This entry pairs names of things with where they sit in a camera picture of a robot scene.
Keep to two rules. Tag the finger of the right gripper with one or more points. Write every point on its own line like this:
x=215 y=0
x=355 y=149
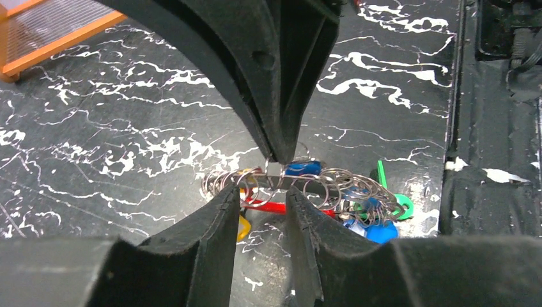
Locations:
x=235 y=44
x=308 y=32

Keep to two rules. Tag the keyring with coloured key tags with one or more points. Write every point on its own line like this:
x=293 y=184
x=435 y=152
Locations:
x=362 y=204

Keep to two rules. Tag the orange wooden shelf rack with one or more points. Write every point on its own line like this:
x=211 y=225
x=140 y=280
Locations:
x=32 y=31

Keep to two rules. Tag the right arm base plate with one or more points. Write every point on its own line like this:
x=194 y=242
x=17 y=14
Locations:
x=492 y=177

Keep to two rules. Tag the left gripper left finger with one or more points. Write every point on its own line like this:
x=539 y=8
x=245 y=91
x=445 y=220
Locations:
x=188 y=264

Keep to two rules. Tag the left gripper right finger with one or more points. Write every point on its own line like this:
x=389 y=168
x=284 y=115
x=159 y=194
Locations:
x=333 y=266

